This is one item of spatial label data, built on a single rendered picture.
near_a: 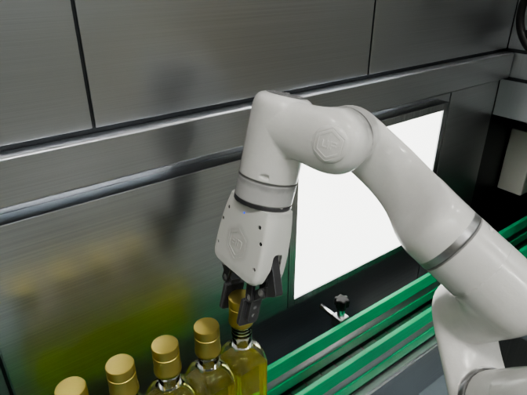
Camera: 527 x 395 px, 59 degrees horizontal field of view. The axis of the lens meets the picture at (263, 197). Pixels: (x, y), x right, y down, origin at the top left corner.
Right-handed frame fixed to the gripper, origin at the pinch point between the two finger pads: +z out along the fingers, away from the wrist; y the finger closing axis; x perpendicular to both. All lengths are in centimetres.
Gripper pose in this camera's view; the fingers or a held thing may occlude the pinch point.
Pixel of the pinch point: (240, 302)
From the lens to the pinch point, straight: 66.1
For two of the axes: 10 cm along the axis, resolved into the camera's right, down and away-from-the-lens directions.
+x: 7.7, -0.4, 6.4
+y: 6.0, 3.6, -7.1
